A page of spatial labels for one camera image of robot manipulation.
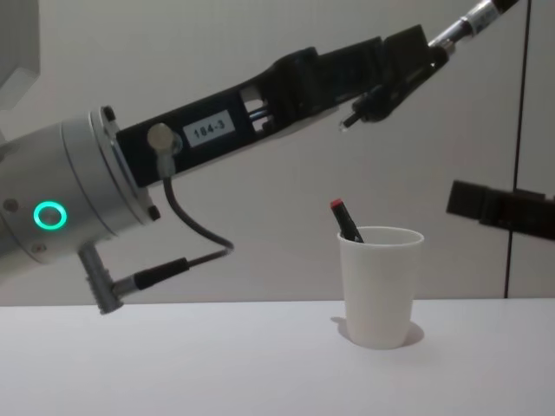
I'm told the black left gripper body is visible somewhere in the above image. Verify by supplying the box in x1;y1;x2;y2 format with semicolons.
114;45;344;189

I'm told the silver and black marker pen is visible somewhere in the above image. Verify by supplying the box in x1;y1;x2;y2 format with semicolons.
427;0;520;49

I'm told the black marker with red cap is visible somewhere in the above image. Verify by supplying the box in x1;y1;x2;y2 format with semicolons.
330;198;365;244

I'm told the white paper cup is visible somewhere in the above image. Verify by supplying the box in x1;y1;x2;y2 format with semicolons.
336;225;426;350

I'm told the white table cloth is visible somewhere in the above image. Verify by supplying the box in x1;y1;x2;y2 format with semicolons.
0;297;555;416

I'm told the thin black hanging cable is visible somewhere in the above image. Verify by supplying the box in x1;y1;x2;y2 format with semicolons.
503;0;532;301

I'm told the thin dark gripper cable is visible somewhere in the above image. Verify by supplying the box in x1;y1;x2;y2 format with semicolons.
80;122;236;315

